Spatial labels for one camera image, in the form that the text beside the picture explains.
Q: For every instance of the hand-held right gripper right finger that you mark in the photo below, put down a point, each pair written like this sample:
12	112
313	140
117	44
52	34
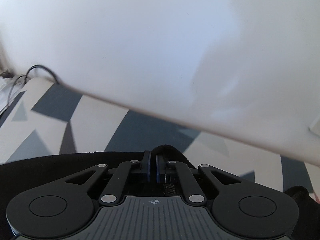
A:
160	170

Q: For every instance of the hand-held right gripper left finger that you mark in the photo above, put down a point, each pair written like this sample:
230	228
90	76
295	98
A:
147	167

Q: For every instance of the black knit top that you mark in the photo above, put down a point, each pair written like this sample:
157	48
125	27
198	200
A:
37	170

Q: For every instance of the geometric patterned table cover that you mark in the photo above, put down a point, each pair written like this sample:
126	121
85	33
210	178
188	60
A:
100	120

